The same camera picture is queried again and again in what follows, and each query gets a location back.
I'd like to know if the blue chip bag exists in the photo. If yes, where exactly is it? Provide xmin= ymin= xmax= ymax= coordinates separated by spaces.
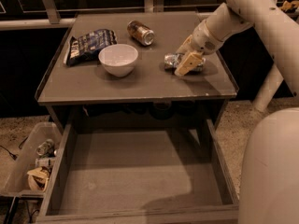
xmin=64 ymin=29 xmax=117 ymax=67

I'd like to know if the green can in bin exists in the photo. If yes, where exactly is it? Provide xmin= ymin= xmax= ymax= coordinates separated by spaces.
xmin=36 ymin=139 xmax=54 ymax=157

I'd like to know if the clear plastic bin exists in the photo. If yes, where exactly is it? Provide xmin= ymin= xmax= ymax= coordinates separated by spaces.
xmin=1 ymin=122 xmax=62 ymax=198

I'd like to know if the silver blue redbull can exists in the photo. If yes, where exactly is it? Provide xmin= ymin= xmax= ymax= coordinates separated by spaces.
xmin=164 ymin=53 xmax=206 ymax=73

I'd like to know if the white can in bin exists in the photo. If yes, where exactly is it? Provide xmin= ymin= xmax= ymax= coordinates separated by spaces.
xmin=36 ymin=157 xmax=55 ymax=169

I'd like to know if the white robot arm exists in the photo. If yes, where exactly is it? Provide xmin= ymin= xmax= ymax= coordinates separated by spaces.
xmin=175 ymin=0 xmax=299 ymax=224

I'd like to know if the crumpled yellow wrapper in bin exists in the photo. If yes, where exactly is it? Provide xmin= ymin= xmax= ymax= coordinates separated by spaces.
xmin=27 ymin=167 xmax=50 ymax=191

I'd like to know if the black cable on floor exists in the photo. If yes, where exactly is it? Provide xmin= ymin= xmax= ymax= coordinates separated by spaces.
xmin=0 ymin=135 xmax=29 ymax=161

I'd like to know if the brown gold soda can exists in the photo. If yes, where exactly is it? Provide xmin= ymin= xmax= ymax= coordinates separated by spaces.
xmin=127 ymin=21 xmax=155 ymax=46

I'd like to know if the white ceramic bowl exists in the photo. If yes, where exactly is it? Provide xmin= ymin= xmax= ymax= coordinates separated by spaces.
xmin=98 ymin=44 xmax=138 ymax=77

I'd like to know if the open grey top drawer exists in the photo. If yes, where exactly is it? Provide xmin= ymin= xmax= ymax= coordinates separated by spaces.
xmin=37 ymin=119 xmax=238 ymax=224

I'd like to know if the metal railing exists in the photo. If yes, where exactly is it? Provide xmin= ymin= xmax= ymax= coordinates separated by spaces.
xmin=0 ymin=0 xmax=299 ymax=32

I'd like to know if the yellow object on railing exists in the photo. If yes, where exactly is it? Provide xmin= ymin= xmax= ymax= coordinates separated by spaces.
xmin=280 ymin=0 xmax=299 ymax=12

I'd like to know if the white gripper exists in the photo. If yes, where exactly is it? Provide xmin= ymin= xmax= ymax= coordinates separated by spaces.
xmin=175 ymin=20 xmax=223 ymax=77

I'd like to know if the grey wooden cabinet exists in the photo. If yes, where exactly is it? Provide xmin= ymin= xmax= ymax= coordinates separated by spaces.
xmin=36 ymin=12 xmax=238 ymax=129

